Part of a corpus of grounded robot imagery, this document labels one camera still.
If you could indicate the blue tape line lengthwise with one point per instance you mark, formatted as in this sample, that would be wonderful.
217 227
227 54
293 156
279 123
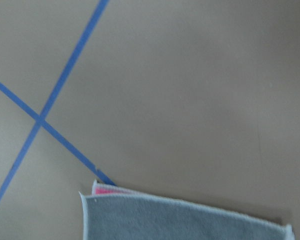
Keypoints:
40 43

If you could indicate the pink and grey towel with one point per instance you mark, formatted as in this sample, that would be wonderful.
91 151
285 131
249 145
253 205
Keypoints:
116 213

